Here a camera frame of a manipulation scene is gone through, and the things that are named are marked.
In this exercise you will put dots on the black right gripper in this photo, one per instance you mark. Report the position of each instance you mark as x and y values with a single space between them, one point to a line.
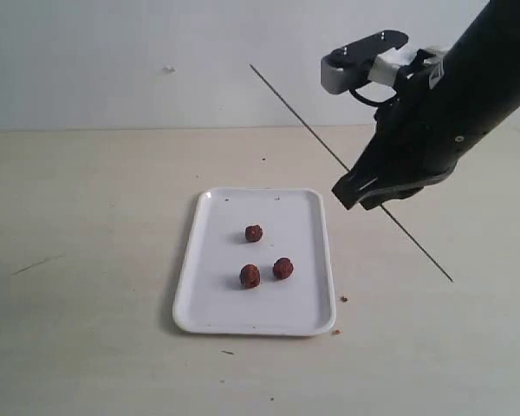
440 111

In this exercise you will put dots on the brown meatball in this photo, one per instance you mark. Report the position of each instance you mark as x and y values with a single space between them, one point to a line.
253 233
249 276
282 268

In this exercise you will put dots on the thin metal skewer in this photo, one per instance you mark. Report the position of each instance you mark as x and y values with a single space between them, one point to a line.
344 166

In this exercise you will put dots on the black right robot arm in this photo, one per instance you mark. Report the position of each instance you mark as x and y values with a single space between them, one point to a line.
496 30

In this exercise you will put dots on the white rectangular plastic tray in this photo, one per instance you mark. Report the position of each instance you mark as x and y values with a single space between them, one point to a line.
210 299

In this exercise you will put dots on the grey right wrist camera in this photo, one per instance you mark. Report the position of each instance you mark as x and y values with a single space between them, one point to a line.
347 67

